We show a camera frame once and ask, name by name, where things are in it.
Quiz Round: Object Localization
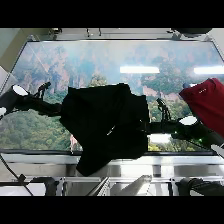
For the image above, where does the black garment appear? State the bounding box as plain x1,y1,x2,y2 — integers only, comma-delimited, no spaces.
58,82,151,178

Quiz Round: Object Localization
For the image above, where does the red garment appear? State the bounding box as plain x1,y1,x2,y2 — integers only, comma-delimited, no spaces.
178,77,224,140

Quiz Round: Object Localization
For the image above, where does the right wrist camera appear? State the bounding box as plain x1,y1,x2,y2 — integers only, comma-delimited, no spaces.
156,97,173,123

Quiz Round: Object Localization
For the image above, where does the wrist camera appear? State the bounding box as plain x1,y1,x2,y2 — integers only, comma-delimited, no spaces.
156,97,173,123
34,81,53,100

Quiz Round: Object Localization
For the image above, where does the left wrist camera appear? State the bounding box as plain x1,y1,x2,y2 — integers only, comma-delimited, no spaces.
34,81,53,100

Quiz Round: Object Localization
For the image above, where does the silver frame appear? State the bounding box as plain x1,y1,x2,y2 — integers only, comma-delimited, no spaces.
0,27,224,197

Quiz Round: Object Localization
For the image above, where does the black cable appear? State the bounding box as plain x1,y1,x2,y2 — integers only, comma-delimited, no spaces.
0,153,35,197

